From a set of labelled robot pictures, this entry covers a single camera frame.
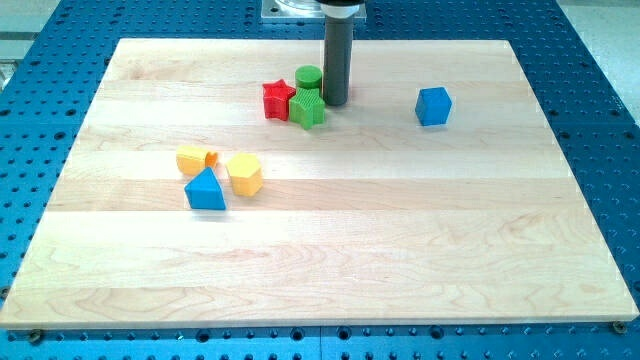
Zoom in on blue triangle block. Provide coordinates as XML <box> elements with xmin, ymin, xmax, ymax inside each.
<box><xmin>184</xmin><ymin>167</ymin><xmax>226</xmax><ymax>210</ymax></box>

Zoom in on green star block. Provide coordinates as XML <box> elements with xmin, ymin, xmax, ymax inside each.
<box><xmin>289</xmin><ymin>88</ymin><xmax>325</xmax><ymax>130</ymax></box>

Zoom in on yellow hexagon block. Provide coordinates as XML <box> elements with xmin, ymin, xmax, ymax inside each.
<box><xmin>225</xmin><ymin>153</ymin><xmax>263</xmax><ymax>197</ymax></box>

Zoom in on red star block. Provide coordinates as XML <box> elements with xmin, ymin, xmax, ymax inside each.
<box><xmin>262</xmin><ymin>79</ymin><xmax>296</xmax><ymax>121</ymax></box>

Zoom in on green cylinder block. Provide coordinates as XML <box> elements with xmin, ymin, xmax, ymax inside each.
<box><xmin>294</xmin><ymin>65</ymin><xmax>323</xmax><ymax>94</ymax></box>

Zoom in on light wooden board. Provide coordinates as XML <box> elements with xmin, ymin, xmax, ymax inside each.
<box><xmin>1</xmin><ymin>38</ymin><xmax>638</xmax><ymax>329</ymax></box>

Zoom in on yellow half-round block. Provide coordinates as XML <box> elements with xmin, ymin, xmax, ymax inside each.
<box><xmin>176</xmin><ymin>145</ymin><xmax>218</xmax><ymax>176</ymax></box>

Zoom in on blue cube block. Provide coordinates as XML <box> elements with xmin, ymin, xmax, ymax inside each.
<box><xmin>415</xmin><ymin>87</ymin><xmax>452</xmax><ymax>126</ymax></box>

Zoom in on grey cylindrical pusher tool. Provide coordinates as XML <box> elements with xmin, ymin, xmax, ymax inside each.
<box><xmin>318</xmin><ymin>0</ymin><xmax>365</xmax><ymax>106</ymax></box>

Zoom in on transparent mounting plate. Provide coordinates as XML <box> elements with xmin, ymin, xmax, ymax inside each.
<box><xmin>260</xmin><ymin>0</ymin><xmax>366</xmax><ymax>23</ymax></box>

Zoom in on left board stop screw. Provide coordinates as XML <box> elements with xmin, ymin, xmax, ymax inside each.
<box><xmin>26</xmin><ymin>329</ymin><xmax>43</xmax><ymax>345</ymax></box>

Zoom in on board stop screw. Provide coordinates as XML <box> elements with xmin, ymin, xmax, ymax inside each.
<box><xmin>612</xmin><ymin>321</ymin><xmax>627</xmax><ymax>334</ymax></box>
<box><xmin>26</xmin><ymin>329</ymin><xmax>43</xmax><ymax>345</ymax></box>

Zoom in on right board stop screw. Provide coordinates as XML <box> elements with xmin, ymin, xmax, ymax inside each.
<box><xmin>612</xmin><ymin>321</ymin><xmax>627</xmax><ymax>334</ymax></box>

